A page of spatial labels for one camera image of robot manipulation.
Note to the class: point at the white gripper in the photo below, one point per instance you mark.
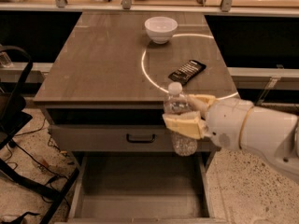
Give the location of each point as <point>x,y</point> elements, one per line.
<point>224,121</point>

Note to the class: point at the clear plastic water bottle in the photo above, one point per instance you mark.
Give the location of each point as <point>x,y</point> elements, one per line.
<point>176,103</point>

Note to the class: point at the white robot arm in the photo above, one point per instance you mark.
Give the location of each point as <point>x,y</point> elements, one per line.
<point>274,137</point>

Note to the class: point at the open grey middle drawer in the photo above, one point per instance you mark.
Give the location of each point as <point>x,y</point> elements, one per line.
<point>142,188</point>

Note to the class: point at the grey wooden drawer cabinet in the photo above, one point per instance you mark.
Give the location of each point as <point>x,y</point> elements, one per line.
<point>110,73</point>

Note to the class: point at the closed upper drawer front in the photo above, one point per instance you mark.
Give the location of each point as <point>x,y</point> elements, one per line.
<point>109,138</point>

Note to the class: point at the black snack bar wrapper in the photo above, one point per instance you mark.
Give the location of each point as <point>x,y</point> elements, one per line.
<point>187,71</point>

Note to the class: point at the white ceramic bowl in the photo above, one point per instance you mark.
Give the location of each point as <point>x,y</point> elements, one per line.
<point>160,29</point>

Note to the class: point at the black drawer handle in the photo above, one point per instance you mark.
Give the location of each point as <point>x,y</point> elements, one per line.
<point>140,139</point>

